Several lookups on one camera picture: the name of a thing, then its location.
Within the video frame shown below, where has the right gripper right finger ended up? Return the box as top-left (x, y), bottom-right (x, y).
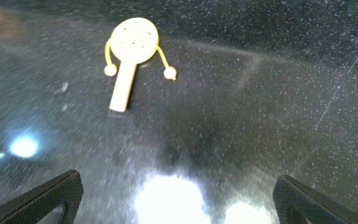
top-left (272, 174), bottom-right (358, 224)

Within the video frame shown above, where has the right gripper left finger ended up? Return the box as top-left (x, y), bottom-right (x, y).
top-left (0, 169), bottom-right (85, 224)

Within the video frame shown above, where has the wooden rattle drum toy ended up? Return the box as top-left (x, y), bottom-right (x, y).
top-left (103, 17), bottom-right (178, 113)

